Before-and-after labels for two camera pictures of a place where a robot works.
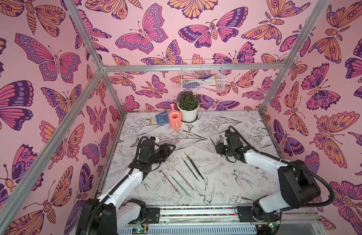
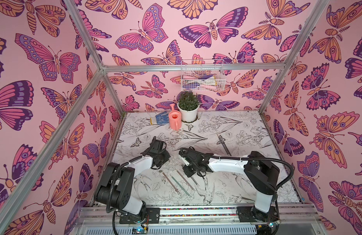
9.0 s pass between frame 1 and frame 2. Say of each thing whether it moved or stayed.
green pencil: stayed
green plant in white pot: stayed
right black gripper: moved
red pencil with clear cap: stayed
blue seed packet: stayed
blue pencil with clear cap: moved
